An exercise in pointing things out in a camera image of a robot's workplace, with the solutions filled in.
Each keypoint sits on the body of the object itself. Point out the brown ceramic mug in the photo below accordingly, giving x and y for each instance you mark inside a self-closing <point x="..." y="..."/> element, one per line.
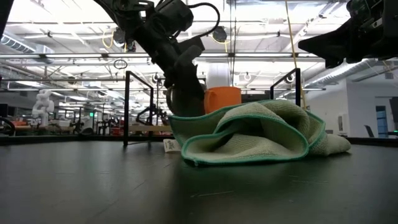
<point x="189" y="110"/>

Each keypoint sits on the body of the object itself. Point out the orange plastic cup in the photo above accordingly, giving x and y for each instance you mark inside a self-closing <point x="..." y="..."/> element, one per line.
<point x="224" y="99"/>

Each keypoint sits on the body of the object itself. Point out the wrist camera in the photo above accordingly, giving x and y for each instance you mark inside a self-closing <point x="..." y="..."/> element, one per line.
<point x="363" y="7"/>
<point x="194" y="49"/>

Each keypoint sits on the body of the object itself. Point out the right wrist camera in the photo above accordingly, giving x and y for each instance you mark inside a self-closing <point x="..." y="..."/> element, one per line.
<point x="363" y="7"/>

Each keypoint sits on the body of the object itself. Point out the long ceiling light strip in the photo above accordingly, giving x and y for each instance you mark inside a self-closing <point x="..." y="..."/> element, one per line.
<point x="77" y="55"/>

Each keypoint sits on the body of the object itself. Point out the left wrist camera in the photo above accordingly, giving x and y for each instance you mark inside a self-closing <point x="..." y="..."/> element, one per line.
<point x="194" y="49"/>

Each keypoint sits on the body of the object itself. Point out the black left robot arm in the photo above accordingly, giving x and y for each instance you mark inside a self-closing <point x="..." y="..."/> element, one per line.
<point x="124" y="12"/>

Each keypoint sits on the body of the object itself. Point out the wooden shelf with black frame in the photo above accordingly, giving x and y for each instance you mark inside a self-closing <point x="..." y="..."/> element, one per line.
<point x="126" y="109"/>

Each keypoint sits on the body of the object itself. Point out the green microfiber cloth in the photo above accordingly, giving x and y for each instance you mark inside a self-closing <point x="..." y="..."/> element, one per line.
<point x="248" y="143"/>

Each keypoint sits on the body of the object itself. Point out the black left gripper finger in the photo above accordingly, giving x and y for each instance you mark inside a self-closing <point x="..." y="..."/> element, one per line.
<point x="175" y="81"/>
<point x="194" y="77"/>

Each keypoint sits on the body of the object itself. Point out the silver ventilation duct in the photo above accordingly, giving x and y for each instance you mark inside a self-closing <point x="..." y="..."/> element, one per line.
<point x="342" y="73"/>

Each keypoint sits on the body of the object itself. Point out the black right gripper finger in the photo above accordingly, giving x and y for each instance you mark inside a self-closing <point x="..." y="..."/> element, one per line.
<point x="332" y="46"/>

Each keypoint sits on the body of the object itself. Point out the white wall dispenser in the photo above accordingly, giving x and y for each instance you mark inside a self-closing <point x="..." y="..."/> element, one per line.
<point x="343" y="124"/>

